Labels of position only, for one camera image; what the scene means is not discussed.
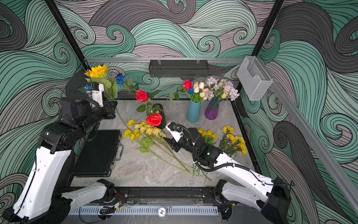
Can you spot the mixed rose bouquet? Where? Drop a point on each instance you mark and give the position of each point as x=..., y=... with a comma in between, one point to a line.
x=154, y=112

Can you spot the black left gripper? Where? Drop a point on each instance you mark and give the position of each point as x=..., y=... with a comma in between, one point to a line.
x=109, y=110

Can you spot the yellow carnation flower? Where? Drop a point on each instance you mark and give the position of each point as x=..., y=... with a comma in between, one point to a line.
x=228, y=142
x=240, y=140
x=227, y=130
x=239, y=148

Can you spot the black case with handle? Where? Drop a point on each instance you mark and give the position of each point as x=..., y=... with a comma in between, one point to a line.
x=98, y=156

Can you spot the colourful tulip bunch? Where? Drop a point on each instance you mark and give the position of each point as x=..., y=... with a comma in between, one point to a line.
x=197, y=93

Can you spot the clear plastic wall bin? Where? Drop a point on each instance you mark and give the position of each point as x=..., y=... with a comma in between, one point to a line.
x=254, y=77

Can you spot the teal ceramic vase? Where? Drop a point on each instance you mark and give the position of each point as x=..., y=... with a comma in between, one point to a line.
x=193, y=113

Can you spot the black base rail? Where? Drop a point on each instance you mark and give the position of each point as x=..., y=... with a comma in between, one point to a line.
x=167, y=194

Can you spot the pink lilac flower bunch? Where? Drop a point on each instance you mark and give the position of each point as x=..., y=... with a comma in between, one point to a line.
x=219, y=89

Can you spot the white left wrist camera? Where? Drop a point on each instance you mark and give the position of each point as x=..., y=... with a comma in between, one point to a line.
x=95, y=90

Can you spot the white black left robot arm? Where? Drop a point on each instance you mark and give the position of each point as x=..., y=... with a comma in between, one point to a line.
x=37, y=204

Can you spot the yellow sunflower stem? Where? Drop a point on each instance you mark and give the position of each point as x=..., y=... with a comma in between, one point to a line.
x=99, y=74

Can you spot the yellow poppy spray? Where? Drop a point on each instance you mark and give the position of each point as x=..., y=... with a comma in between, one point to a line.
x=150, y=139
x=139, y=131

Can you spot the black left corner post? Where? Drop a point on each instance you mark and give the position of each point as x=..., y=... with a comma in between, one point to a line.
x=66, y=31

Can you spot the black corner frame post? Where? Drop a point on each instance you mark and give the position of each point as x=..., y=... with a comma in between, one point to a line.
x=267, y=27

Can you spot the black wall tray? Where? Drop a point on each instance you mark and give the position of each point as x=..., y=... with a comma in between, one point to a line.
x=184, y=69

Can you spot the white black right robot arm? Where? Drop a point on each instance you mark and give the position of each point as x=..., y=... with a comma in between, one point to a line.
x=272, y=197

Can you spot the white slotted cable duct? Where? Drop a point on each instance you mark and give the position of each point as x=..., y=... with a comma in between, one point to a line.
x=151, y=210

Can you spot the purple glass vase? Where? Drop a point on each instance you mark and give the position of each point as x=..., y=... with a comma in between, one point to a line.
x=212, y=110

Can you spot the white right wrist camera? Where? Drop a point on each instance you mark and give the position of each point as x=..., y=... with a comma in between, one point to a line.
x=175, y=130

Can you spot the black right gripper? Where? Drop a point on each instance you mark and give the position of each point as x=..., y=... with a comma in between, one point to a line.
x=173, y=143

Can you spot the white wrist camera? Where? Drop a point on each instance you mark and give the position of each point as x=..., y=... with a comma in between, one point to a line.
x=95, y=90
x=175, y=130

